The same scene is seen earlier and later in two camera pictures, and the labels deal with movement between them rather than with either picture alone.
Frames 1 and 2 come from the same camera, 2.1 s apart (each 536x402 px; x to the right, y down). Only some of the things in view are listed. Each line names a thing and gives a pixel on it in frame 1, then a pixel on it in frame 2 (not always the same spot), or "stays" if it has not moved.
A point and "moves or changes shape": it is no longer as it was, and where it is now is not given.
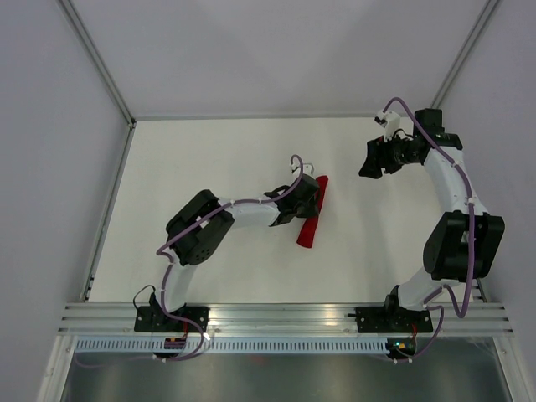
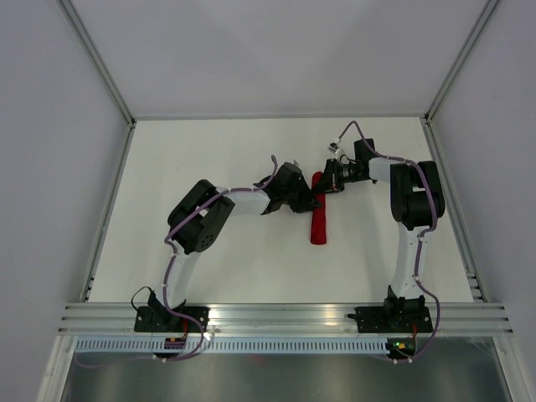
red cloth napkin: [307, 234] moves or changes shape
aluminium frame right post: [466, 53] stays
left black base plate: [155, 319] stays
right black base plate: [392, 320] stays
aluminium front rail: [78, 318] stays
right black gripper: [378, 157] -> [331, 182]
